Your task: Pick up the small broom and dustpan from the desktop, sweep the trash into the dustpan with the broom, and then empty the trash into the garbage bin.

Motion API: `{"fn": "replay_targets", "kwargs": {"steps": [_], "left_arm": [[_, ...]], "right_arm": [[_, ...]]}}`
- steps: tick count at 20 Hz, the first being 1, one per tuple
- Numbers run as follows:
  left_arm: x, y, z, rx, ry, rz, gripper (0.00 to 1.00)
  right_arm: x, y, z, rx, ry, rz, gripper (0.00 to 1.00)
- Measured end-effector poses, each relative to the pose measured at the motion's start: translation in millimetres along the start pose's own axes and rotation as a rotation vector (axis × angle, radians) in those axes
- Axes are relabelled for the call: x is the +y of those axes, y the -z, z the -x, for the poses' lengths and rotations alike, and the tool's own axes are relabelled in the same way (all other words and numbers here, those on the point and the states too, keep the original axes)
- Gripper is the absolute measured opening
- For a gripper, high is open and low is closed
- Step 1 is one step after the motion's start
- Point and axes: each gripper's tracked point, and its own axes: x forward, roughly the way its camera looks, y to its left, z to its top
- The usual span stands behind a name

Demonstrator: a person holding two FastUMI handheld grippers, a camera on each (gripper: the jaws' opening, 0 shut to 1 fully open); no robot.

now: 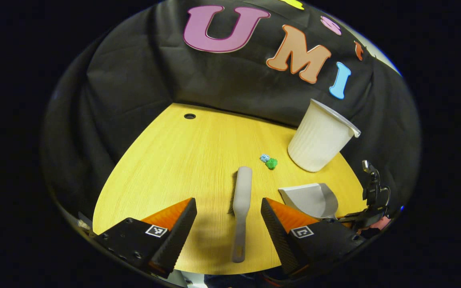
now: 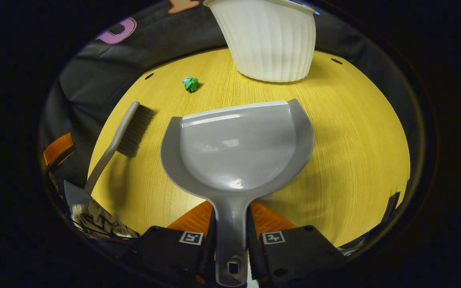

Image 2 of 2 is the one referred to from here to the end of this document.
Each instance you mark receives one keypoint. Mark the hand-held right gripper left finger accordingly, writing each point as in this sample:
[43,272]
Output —
[166,256]

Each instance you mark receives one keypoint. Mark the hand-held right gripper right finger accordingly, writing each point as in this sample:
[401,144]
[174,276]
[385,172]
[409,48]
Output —
[294,260]

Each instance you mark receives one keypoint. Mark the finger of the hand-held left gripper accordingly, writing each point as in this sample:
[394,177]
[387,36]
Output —
[56,148]

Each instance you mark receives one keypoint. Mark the small grey broom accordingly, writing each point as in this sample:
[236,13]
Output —
[132,132]

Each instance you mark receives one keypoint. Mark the grey plastic dustpan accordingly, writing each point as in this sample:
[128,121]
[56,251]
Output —
[234,160]

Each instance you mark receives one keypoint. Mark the green paper ball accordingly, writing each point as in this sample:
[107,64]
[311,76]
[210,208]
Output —
[191,84]

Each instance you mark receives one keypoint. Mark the white ribbed garbage bin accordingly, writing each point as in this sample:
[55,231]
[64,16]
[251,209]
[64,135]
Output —
[270,44]

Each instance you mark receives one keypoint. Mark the grey fabric item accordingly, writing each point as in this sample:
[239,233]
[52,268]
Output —
[74,194]

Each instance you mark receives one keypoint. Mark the crumpled brown cloth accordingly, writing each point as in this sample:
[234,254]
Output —
[102,222]

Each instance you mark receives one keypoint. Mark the black desk edge clamp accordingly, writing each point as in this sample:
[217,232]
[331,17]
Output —
[391,208]

